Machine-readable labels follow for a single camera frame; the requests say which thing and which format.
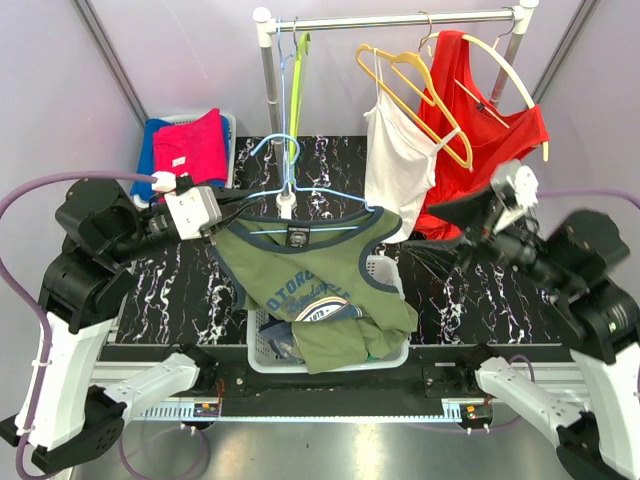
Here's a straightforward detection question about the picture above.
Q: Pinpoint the empty light blue hanger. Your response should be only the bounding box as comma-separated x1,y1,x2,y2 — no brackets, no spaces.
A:
275,19,299,151

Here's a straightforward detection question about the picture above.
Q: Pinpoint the white laundry basket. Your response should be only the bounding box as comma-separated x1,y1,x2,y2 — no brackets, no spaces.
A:
130,112,236,208
246,255,409,374

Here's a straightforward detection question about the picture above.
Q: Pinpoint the blue-grey tank top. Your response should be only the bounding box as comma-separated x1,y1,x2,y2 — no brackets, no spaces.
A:
259,320,300,362

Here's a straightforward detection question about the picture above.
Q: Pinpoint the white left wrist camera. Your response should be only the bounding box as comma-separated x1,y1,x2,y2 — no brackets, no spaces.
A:
151,171,222,240

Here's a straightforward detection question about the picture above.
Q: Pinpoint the neon green hanger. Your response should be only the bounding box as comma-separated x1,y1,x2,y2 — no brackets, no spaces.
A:
289,23,311,137

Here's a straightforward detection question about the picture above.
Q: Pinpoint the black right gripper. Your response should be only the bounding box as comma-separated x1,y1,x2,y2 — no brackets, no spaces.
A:
402,178,574,292

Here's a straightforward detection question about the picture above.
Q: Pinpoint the cream white hanger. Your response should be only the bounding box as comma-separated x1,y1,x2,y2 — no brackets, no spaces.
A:
424,19,550,162

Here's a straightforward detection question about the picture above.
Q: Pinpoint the white pink garment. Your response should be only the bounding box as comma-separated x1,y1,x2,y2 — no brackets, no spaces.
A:
362,49,464,245

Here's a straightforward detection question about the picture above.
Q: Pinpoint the blue folded garment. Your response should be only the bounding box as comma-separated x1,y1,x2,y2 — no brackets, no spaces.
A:
130,118,171,203

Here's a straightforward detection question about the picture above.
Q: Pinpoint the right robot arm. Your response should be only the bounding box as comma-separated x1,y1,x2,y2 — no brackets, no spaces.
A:
403,194,639,479

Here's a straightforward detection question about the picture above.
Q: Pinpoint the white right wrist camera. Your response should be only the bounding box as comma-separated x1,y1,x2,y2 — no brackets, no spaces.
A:
491,159,539,233

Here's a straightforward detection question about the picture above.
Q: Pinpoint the olive green tank top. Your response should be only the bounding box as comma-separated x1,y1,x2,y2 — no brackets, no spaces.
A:
209,207,418,374

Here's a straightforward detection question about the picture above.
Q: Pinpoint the yellow hanger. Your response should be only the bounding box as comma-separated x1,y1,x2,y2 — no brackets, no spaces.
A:
355,44,473,171

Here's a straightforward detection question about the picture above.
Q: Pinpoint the white front laundry basket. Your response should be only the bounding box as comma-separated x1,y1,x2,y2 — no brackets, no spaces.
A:
246,255,409,374

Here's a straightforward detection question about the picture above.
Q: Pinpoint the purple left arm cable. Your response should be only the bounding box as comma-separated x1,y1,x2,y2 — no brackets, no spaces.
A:
0,171,159,479

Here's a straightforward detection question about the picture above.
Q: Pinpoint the red tank top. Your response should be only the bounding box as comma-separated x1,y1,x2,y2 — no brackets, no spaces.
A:
414,30,550,240

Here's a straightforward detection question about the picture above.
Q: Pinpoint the metal clothes rack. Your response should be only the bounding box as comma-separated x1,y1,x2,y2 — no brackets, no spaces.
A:
252,0,542,221

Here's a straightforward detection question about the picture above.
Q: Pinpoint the white back laundry basket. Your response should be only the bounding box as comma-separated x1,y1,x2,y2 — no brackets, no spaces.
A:
130,112,236,208

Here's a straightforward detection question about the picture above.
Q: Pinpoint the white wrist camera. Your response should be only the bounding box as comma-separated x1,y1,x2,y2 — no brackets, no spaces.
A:
491,159,539,233
151,171,222,240

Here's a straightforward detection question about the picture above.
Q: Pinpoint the light blue wire hanger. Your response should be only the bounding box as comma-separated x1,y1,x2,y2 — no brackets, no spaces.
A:
245,133,375,213

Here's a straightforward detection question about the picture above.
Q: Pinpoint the pink folded garment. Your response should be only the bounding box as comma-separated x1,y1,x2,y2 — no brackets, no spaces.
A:
152,108,229,186

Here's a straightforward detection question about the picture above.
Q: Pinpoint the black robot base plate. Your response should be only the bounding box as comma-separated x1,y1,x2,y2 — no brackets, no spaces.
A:
97,342,576,419

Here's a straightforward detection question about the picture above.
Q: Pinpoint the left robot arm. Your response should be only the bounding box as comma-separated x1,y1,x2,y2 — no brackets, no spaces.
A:
1,171,258,479

